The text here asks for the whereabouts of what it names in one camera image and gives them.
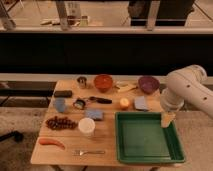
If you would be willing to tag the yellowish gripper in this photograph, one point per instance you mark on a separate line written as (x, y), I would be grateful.
(166, 119)

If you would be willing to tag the yellow banana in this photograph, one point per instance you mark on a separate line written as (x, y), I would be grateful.
(124, 87)

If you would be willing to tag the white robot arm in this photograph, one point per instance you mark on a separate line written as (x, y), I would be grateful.
(182, 85)

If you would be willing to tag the purple bowl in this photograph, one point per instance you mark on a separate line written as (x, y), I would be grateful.
(148, 84)

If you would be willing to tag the red bowl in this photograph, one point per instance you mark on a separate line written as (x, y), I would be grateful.
(103, 82)

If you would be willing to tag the grey blue sponge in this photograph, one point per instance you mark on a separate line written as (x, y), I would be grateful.
(140, 103)

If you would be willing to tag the green plastic tray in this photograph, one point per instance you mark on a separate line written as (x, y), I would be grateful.
(140, 139)

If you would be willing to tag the orange round fruit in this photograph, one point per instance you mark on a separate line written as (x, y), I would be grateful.
(124, 103)

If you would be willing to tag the blue cloth sponge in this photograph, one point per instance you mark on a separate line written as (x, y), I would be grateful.
(94, 114)

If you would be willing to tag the white plastic cup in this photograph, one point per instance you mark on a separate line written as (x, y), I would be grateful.
(87, 127)

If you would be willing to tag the wooden table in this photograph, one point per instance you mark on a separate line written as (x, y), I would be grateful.
(104, 137)

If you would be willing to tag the small round tin can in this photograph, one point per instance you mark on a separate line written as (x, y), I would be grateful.
(79, 104)

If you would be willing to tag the small metal cup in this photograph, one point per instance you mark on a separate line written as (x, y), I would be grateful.
(82, 82)

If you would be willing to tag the silver metal fork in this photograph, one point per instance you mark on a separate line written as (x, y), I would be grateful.
(83, 152)

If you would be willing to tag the bunch of red grapes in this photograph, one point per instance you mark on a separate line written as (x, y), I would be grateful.
(61, 123)

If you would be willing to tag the black rectangular block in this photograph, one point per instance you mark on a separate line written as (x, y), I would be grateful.
(63, 93)

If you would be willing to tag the black handled tool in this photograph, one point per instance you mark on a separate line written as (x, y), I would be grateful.
(99, 100)

